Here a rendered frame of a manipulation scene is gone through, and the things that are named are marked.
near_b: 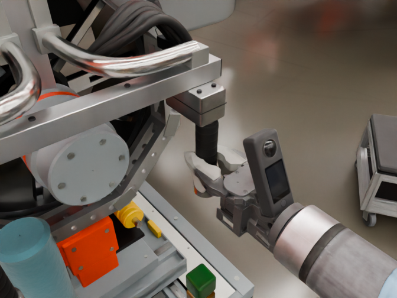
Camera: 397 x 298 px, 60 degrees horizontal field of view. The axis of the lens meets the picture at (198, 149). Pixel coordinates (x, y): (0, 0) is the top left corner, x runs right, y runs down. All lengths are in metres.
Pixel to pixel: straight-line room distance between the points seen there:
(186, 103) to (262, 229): 0.22
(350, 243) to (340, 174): 1.46
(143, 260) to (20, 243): 0.61
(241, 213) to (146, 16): 0.31
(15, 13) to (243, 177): 0.40
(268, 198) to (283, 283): 0.96
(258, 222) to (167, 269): 0.75
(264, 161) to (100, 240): 0.51
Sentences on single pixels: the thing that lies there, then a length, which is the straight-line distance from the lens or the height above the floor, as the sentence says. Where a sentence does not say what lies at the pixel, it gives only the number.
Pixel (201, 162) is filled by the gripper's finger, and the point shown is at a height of 0.83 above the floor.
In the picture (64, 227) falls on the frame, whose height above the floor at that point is 0.61.
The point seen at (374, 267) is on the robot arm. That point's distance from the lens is 0.44.
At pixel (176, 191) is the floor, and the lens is 1.67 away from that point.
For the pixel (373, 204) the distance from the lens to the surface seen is 1.59.
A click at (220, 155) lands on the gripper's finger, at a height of 0.83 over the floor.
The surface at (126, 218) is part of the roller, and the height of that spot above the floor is 0.53.
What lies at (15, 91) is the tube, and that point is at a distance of 0.41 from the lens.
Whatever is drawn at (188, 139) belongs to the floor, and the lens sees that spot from 1.99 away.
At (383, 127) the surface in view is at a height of 0.34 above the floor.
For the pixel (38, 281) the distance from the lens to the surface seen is 0.66.
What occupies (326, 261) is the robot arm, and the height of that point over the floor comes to 0.84.
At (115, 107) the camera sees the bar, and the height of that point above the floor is 0.97.
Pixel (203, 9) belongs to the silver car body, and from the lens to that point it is 1.36.
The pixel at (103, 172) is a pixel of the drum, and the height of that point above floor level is 0.84.
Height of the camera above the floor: 1.19
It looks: 38 degrees down
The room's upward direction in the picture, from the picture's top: straight up
